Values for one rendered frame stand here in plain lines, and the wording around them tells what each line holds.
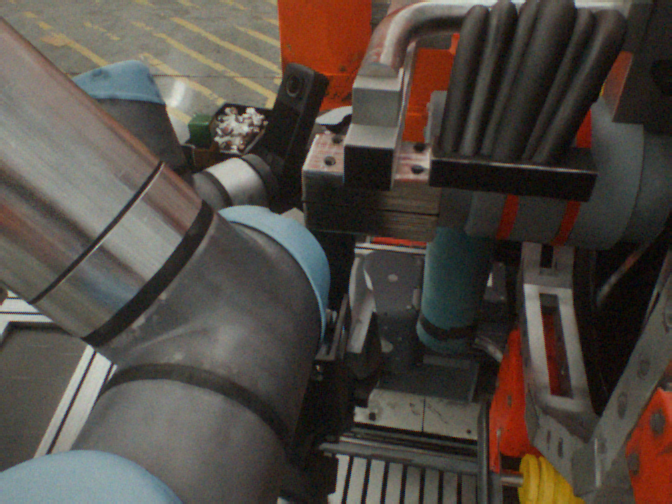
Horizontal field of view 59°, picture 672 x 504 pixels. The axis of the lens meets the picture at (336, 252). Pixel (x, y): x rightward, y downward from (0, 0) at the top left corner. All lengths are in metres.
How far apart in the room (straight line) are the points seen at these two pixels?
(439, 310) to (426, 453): 0.50
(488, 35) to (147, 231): 0.22
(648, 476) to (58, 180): 0.33
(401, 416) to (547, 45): 1.05
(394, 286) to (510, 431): 0.41
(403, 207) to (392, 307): 0.68
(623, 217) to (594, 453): 0.20
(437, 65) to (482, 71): 0.69
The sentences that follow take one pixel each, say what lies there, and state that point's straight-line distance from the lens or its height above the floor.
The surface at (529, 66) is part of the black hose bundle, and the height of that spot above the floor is 1.02.
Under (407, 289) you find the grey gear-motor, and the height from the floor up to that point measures 0.41.
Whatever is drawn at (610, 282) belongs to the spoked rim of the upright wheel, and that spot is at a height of 0.64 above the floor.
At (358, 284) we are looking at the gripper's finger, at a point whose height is 0.87.
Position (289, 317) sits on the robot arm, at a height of 0.98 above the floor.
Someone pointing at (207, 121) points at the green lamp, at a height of 0.66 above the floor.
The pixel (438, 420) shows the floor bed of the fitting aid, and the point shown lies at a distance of 1.32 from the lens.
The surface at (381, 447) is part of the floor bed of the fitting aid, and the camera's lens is 1.28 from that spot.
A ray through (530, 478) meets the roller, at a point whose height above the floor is 0.54.
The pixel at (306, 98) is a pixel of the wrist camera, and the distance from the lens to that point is 0.63.
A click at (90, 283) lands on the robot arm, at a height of 1.01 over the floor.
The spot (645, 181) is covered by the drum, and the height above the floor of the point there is 0.88.
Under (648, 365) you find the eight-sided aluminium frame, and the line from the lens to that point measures 0.41.
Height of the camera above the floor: 1.15
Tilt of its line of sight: 40 degrees down
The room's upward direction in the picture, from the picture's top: straight up
